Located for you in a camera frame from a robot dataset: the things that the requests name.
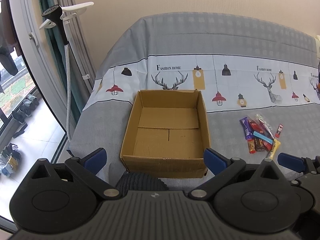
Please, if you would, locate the white window frame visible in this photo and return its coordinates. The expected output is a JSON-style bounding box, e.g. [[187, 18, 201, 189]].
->
[[9, 0, 67, 130]]

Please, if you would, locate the white plastic clothes hanger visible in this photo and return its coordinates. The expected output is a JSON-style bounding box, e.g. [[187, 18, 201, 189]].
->
[[38, 1, 94, 30]]

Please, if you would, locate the orange red small snack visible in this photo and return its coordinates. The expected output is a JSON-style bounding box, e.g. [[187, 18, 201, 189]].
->
[[247, 139, 256, 154]]

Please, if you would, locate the light blue snack stick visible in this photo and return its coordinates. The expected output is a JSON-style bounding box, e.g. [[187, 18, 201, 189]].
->
[[253, 131, 273, 144]]

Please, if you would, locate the grey printed bed sheet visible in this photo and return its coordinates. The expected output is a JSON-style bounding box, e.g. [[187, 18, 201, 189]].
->
[[69, 12, 319, 189]]

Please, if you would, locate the red Nescafe coffee stick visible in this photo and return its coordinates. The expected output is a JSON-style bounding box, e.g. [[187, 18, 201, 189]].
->
[[274, 124, 283, 138]]

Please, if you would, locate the yellow snack stick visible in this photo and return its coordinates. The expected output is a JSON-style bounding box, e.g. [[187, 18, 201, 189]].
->
[[267, 139, 281, 159]]

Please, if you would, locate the grey braided steamer hose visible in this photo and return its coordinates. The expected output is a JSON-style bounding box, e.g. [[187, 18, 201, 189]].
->
[[64, 42, 73, 142]]

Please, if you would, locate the clear plastic candy bag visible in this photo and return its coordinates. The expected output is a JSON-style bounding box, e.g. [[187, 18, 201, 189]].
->
[[247, 114, 274, 139]]

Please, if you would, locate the black garment steamer head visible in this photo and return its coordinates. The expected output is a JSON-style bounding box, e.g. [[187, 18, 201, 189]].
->
[[39, 4, 69, 45]]

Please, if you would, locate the dark brown biscuit pack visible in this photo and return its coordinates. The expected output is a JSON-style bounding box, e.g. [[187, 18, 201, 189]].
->
[[254, 138, 267, 152]]

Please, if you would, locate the purple chocolate bar wrapper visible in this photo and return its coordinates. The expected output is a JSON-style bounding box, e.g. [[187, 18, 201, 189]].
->
[[239, 117, 254, 140]]

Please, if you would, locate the open brown cardboard box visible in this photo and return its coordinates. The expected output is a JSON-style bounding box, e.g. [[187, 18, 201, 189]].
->
[[120, 90, 210, 179]]

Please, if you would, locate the red snack bar wrapper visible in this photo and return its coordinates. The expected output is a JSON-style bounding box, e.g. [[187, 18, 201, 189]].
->
[[248, 119, 264, 135]]

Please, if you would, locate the dark knitted cloth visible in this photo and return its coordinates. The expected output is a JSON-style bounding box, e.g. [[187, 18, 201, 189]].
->
[[116, 172, 169, 196]]

